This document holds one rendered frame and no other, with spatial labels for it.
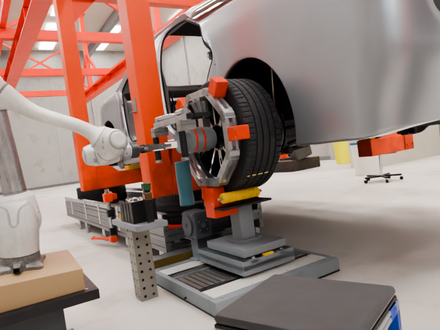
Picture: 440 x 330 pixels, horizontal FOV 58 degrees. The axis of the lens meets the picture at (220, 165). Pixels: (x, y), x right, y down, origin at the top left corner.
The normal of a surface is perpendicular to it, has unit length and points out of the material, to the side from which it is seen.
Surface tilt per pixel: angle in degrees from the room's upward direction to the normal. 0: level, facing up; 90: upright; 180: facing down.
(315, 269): 90
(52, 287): 90
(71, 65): 90
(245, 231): 90
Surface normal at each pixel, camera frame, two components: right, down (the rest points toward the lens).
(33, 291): 0.50, -0.03
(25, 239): 0.75, 0.01
